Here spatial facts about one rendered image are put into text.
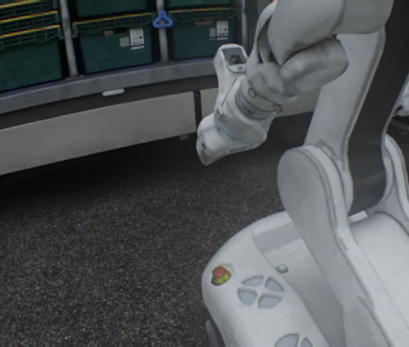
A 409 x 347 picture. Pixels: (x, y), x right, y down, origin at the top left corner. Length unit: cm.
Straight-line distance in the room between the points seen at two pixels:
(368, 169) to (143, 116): 117
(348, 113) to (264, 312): 38
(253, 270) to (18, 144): 120
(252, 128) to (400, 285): 37
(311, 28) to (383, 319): 43
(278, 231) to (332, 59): 62
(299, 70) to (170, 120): 135
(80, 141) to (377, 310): 136
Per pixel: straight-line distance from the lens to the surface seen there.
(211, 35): 181
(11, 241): 172
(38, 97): 153
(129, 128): 159
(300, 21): 28
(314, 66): 30
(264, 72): 35
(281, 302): 66
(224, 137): 48
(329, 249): 58
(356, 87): 53
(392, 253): 65
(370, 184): 63
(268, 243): 86
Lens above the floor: 86
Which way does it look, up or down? 26 degrees down
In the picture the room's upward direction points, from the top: 4 degrees counter-clockwise
